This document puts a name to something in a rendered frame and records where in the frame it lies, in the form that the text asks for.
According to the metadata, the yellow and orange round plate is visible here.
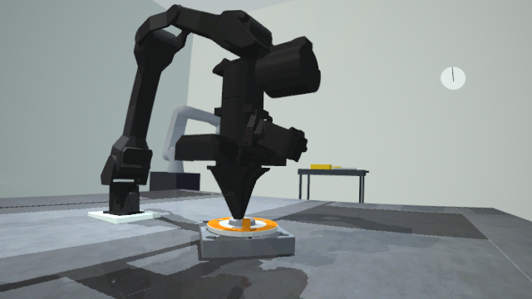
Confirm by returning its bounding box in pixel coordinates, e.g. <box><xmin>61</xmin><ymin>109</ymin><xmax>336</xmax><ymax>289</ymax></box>
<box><xmin>207</xmin><ymin>217</ymin><xmax>278</xmax><ymax>237</ymax></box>

